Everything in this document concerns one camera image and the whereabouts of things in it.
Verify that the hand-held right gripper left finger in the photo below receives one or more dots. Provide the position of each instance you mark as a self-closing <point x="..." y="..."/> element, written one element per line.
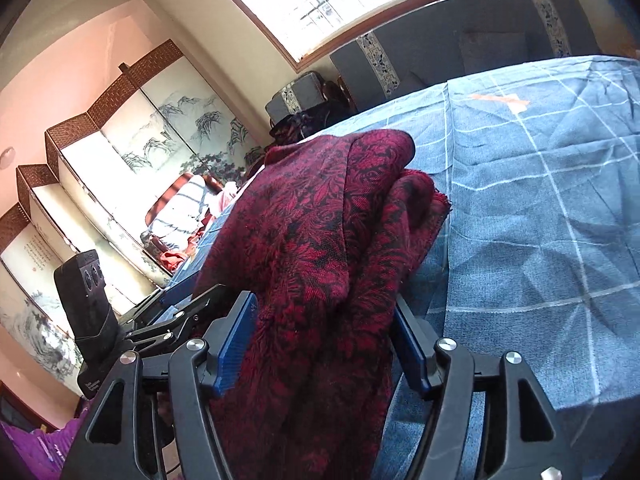
<point x="237" y="340"/>

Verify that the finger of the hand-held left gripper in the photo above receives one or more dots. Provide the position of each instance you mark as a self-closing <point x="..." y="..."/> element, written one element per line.
<point x="177" y="290"/>
<point x="210" y="300"/>

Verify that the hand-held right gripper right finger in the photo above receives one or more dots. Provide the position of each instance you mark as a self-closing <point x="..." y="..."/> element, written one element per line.
<point x="410" y="355"/>

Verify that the dark red patterned sweater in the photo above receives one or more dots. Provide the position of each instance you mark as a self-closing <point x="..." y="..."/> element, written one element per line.
<point x="310" y="240"/>

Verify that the wooden chair with striped cushion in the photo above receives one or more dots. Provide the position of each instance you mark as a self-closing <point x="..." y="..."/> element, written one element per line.
<point x="180" y="205"/>

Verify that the pink cloth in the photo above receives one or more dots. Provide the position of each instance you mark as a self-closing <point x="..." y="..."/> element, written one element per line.
<point x="222" y="200"/>

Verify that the purple patterned cloth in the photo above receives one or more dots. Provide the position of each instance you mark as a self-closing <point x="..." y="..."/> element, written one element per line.
<point x="35" y="452"/>

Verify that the painted folding screen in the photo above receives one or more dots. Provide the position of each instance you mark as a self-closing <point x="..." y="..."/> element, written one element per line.
<point x="150" y="125"/>

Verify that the blue checked bed sheet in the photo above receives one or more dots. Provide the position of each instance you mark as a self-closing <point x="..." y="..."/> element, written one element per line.
<point x="525" y="220"/>

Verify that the dark bag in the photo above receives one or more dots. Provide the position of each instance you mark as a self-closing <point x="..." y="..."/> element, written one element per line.
<point x="295" y="127"/>

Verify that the grey cushioned wooden chair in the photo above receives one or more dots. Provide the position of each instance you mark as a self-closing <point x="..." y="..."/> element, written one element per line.
<point x="295" y="95"/>

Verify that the grey sofa with patterned stripes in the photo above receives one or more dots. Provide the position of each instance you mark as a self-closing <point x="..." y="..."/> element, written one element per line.
<point x="430" y="45"/>

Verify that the plain grey pillow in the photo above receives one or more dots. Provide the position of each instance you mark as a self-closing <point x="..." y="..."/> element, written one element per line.
<point x="495" y="52"/>

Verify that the round white wall lamp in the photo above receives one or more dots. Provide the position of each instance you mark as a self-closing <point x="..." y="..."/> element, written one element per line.
<point x="6" y="156"/>

